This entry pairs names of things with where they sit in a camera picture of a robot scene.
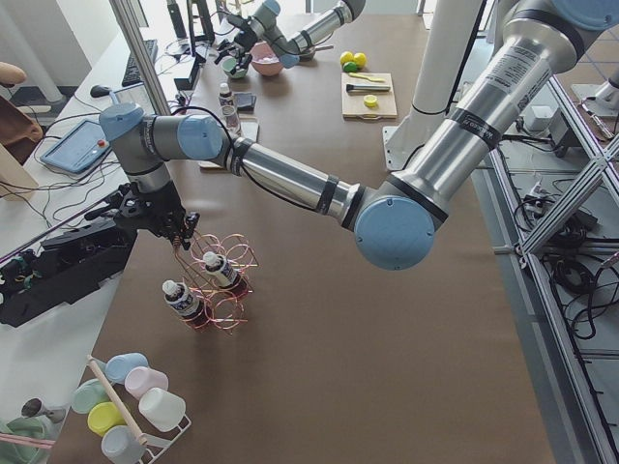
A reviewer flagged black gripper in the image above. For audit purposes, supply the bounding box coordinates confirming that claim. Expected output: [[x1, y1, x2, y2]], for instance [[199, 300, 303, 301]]
[[84, 181, 200, 250], [227, 14, 264, 48]]

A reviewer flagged copper wire bottle basket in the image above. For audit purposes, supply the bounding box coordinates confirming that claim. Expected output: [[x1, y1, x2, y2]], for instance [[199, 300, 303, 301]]
[[173, 234, 259, 334]]

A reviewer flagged tea bottle white cap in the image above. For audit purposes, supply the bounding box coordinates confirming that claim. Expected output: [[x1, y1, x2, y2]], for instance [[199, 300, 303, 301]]
[[162, 279, 208, 330]]

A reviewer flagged pink bowl with ice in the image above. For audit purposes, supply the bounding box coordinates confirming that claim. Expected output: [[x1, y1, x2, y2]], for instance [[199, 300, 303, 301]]
[[251, 42, 283, 77]]

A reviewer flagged green bowl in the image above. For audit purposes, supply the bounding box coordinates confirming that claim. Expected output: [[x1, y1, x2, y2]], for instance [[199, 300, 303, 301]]
[[221, 57, 249, 79]]

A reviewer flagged upper yellow lemon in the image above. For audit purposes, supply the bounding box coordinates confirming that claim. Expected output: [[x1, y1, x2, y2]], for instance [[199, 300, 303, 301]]
[[339, 50, 354, 66]]

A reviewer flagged yellow lemon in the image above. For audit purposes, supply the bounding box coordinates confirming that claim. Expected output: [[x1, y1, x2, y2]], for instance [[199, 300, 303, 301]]
[[339, 50, 354, 66], [342, 61, 358, 73]]

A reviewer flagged lower yellow lemon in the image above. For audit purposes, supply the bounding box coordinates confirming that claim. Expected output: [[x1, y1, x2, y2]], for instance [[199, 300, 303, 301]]
[[342, 61, 358, 73]]

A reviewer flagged yellow plastic knife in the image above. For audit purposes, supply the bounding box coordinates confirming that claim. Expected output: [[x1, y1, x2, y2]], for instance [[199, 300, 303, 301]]
[[348, 72, 386, 83]]

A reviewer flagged steel muddler black tip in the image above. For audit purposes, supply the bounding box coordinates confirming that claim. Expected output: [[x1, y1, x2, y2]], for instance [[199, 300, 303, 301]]
[[345, 83, 391, 93]]

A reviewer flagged green lime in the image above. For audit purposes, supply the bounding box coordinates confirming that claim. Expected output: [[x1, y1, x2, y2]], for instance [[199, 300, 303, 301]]
[[353, 52, 367, 70]]

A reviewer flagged black keyboard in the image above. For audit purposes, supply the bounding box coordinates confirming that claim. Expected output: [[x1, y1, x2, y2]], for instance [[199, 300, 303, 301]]
[[121, 39, 160, 88]]

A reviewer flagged black equipment case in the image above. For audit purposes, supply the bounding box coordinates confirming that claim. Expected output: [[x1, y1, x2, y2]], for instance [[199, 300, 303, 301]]
[[1, 219, 137, 328]]

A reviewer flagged bamboo cutting board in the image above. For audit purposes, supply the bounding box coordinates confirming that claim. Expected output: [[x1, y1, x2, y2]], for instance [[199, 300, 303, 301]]
[[341, 72, 398, 120]]

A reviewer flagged blue teach pendant tablet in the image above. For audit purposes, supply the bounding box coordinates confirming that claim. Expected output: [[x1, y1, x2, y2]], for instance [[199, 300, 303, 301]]
[[40, 121, 110, 174]]

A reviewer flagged half lemon slice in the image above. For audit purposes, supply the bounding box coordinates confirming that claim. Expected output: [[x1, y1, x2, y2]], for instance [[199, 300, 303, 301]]
[[364, 95, 378, 107]]

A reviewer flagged black computer mouse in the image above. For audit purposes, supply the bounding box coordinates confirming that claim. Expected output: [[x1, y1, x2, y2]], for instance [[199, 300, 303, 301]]
[[90, 85, 111, 98]]

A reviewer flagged blue plastic cup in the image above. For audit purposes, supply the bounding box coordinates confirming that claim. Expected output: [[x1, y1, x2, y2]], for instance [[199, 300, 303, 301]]
[[104, 352, 149, 384]]

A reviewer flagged pink plastic cup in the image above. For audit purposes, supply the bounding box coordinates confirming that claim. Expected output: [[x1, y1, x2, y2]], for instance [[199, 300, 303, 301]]
[[124, 366, 169, 399]]

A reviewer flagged white plastic cup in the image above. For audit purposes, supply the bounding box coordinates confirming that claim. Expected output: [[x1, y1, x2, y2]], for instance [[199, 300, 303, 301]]
[[138, 388, 187, 432]]

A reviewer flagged green plastic cup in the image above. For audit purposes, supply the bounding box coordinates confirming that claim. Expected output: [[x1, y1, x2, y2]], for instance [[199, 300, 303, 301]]
[[72, 378, 109, 415]]

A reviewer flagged yellow plastic cup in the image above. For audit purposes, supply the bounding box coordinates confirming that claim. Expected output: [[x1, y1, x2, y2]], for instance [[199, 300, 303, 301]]
[[87, 401, 126, 437]]

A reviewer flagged white cup rack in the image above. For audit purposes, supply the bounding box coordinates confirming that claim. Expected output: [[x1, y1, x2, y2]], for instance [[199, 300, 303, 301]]
[[139, 415, 192, 463]]

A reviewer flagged grey plastic cup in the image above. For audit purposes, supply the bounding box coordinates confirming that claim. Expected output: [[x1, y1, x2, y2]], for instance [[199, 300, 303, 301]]
[[101, 425, 146, 464]]

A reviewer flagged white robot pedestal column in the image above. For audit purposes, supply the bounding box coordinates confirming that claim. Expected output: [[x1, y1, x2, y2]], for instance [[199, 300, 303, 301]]
[[383, 0, 486, 171]]

